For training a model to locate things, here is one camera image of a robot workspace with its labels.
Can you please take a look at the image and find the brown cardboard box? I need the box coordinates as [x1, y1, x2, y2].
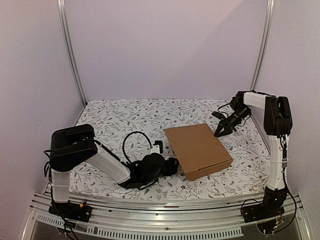
[164, 123, 233, 181]

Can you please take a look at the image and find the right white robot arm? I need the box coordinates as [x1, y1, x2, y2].
[211, 91, 293, 191]

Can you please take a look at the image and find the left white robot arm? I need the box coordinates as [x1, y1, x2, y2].
[43, 124, 179, 217]

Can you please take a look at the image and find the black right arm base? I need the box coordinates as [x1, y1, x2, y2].
[240, 187, 288, 223]

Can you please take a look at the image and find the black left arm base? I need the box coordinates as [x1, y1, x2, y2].
[48, 199, 92, 223]

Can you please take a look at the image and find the floral patterned table mat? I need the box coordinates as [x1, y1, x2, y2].
[69, 99, 271, 201]

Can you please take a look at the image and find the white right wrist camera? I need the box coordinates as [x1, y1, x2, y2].
[211, 111, 229, 120]

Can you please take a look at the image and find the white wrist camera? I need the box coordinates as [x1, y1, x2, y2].
[211, 111, 229, 120]
[150, 140, 163, 155]

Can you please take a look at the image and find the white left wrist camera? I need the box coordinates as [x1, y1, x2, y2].
[150, 140, 163, 155]

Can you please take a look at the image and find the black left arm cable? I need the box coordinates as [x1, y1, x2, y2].
[122, 131, 153, 166]

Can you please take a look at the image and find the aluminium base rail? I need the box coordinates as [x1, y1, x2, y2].
[21, 192, 305, 240]

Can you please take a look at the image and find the right aluminium frame post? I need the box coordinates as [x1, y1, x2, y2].
[250, 0, 275, 91]

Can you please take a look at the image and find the aluminium frame post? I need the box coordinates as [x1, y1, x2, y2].
[250, 0, 275, 91]
[57, 0, 88, 107]

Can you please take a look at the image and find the left aluminium frame post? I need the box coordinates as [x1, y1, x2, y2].
[57, 0, 88, 107]

